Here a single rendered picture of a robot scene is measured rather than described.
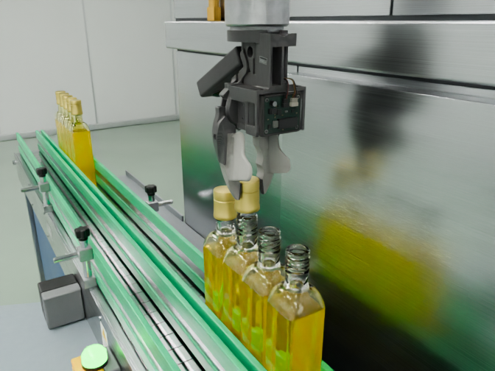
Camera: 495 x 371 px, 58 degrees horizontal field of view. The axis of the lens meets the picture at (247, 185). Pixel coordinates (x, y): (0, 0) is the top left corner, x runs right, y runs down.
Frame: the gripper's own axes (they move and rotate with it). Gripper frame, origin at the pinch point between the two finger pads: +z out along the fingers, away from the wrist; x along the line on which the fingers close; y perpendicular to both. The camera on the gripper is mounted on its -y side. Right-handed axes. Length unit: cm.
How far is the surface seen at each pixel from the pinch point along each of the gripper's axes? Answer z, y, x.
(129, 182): 30, -95, 14
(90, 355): 33.2, -19.5, -19.5
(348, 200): 2.3, 7.4, 11.8
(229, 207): 4.6, -4.2, -0.4
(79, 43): 3, -572, 118
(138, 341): 27.5, -11.4, -13.5
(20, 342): 43, -44, -29
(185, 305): 22.0, -8.8, -6.2
